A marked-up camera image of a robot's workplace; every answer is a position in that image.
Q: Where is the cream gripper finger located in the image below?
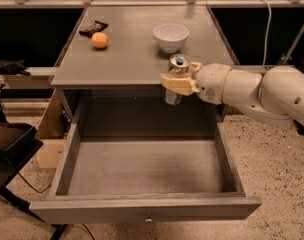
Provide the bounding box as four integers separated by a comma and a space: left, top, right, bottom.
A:
169, 62, 203, 78
160, 74, 200, 96

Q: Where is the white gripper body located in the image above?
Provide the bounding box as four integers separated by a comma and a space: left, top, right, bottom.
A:
195, 63, 231, 105

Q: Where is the silver redbull can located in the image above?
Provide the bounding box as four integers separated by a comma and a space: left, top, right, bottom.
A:
164, 54, 191, 105

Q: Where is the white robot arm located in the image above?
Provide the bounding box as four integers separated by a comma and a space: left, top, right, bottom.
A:
160, 63, 304, 127

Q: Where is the open grey top drawer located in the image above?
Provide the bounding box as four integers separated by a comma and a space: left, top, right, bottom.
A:
30, 97, 262, 224

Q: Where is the metal drawer knob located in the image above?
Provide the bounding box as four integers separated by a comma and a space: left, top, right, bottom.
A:
144, 213, 154, 224

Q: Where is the white bowl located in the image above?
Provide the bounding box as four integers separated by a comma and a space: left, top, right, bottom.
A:
153, 23, 190, 53

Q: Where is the grey cabinet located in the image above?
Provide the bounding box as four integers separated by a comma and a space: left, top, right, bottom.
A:
52, 5, 233, 140

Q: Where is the orange fruit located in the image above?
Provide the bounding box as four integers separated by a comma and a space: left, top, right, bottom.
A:
91, 32, 108, 49

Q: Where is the dark snack bar wrapper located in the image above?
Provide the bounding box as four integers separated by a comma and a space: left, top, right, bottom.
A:
79, 21, 108, 38

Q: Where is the cardboard box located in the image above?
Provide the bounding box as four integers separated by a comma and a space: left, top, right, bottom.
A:
36, 90, 65, 169

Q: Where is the black chair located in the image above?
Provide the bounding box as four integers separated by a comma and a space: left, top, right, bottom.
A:
0, 107, 69, 240

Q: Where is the white cable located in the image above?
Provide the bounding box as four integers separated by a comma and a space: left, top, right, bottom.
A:
257, 0, 274, 68

